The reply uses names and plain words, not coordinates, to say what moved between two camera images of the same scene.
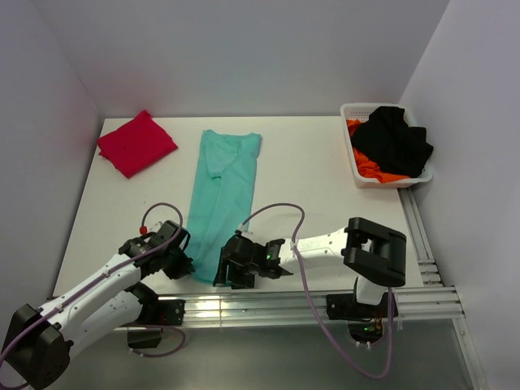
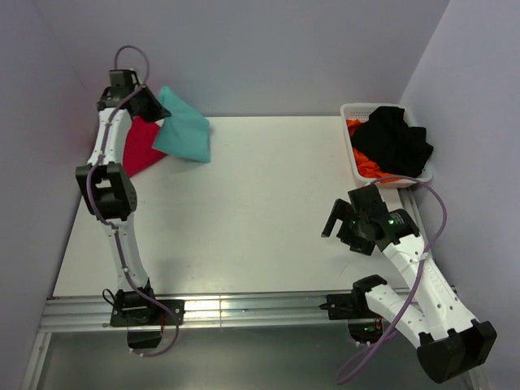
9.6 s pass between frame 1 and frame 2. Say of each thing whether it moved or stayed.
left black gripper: moved
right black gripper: moved
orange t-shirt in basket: stayed
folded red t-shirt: stayed
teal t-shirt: moved
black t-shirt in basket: stayed
